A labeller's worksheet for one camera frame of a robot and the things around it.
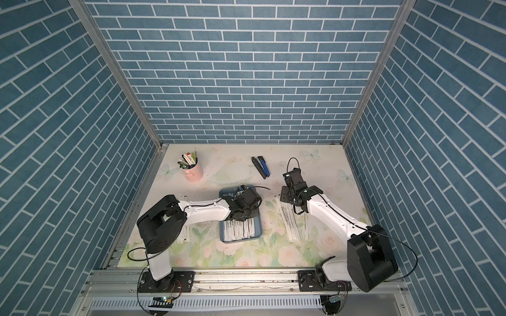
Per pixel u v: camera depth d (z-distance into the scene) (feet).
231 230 2.84
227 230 2.84
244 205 2.34
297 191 2.14
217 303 2.53
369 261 1.37
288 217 2.98
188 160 3.25
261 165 3.55
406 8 2.32
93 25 2.44
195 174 3.25
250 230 2.83
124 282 2.47
